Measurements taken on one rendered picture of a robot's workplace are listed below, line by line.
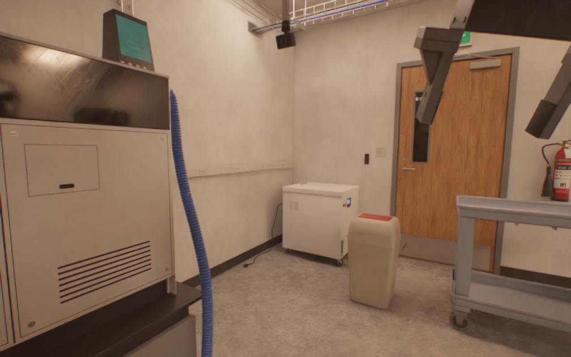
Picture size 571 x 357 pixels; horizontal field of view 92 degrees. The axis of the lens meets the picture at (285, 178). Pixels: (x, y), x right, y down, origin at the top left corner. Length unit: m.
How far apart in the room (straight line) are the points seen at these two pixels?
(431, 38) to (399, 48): 3.23
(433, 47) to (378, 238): 1.96
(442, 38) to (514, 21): 0.06
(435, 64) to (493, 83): 3.08
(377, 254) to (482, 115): 1.83
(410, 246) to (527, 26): 3.27
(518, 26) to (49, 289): 0.93
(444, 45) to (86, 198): 0.78
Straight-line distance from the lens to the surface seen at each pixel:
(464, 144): 3.38
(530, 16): 0.38
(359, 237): 2.28
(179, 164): 0.99
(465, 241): 2.22
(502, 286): 2.82
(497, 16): 0.37
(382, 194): 3.47
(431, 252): 3.56
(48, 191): 0.80
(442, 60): 0.37
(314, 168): 3.72
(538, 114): 0.45
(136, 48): 1.00
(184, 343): 1.07
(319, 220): 3.04
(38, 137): 0.80
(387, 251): 2.25
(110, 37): 1.01
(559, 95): 0.44
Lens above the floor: 1.22
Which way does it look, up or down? 6 degrees down
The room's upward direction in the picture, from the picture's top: 1 degrees clockwise
